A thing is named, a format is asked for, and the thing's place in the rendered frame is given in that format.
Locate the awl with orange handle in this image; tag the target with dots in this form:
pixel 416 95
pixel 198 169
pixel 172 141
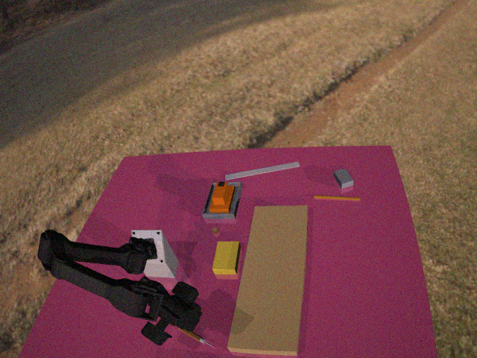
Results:
pixel 194 336

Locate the grey flat bar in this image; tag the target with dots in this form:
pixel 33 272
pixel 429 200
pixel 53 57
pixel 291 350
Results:
pixel 262 170

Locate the tan wooden panel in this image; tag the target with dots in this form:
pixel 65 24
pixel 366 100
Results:
pixel 268 306

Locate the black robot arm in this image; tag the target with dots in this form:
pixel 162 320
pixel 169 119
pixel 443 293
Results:
pixel 57 255

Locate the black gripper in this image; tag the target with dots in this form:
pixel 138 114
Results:
pixel 156 333

